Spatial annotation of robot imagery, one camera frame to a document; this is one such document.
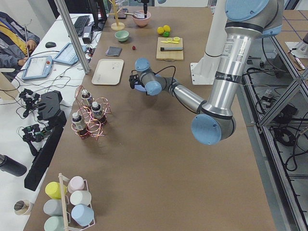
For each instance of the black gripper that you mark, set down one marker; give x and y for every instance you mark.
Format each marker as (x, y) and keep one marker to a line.
(136, 83)

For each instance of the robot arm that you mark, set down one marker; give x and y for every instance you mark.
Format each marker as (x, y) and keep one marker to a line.
(247, 20)

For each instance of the cream rabbit tray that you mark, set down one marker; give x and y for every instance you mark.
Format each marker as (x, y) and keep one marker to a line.
(108, 72)

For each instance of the grey folded cloth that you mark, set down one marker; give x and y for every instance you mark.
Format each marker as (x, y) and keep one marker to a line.
(113, 51)

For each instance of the green bowl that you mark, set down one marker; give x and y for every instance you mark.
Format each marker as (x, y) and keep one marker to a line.
(122, 35)

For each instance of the wooden cutting board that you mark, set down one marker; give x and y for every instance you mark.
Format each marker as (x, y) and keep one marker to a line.
(169, 55)

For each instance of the drink bottle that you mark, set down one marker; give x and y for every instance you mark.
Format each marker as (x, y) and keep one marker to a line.
(98, 113)
(79, 125)
(87, 98)

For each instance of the yellow plastic knife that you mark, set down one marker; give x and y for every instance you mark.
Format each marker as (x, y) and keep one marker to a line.
(170, 41)

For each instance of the wooden mug tree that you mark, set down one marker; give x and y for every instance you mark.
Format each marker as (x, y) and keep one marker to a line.
(117, 26)

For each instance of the yellow lemon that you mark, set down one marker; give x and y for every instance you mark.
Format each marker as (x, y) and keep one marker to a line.
(167, 28)
(160, 30)

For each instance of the green lime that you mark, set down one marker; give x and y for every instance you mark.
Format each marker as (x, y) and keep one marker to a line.
(166, 34)

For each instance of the pink ice bowl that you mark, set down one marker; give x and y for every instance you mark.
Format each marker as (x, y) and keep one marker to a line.
(142, 22)

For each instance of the dark red tray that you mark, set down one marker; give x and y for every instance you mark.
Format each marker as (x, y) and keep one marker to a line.
(122, 13)

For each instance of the metal ice scoop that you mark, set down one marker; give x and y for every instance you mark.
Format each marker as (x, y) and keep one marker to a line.
(136, 14)

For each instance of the blue teach pendant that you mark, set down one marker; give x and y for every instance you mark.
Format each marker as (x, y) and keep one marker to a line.
(67, 55)
(37, 68)

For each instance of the black keyboard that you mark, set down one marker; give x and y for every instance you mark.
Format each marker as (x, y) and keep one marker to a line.
(81, 23)

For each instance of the black computer mouse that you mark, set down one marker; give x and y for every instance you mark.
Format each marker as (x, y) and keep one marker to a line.
(50, 44)

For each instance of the pink cup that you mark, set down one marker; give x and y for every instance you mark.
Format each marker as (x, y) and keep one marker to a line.
(75, 184)

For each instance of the seated person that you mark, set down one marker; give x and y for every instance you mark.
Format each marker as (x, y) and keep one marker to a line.
(16, 44)

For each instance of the white cup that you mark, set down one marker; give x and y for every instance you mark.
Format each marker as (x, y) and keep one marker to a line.
(81, 197)

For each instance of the yellow cup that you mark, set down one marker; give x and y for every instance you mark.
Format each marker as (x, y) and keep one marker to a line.
(52, 189)

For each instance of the blue cup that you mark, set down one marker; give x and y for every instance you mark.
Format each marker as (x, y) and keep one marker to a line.
(82, 214)

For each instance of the white cup rack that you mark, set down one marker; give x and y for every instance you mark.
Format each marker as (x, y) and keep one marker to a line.
(69, 223)

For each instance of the black thermos bottle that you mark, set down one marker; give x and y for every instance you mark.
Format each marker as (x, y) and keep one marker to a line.
(11, 166)

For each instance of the grey cup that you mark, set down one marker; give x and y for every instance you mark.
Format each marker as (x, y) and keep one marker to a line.
(53, 207)

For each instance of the green cup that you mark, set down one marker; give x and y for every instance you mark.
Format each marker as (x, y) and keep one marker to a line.
(54, 223)

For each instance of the paper cup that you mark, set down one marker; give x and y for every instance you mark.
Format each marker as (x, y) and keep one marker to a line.
(23, 207)

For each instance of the black handled knife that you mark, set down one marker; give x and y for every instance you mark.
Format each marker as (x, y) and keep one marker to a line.
(171, 48)

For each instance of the copper wire bottle rack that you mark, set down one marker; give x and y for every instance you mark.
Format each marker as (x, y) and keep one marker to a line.
(94, 127)

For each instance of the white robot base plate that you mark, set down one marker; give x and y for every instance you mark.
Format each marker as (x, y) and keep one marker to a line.
(202, 73)

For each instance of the aluminium frame post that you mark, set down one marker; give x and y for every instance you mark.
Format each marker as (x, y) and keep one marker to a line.
(64, 13)

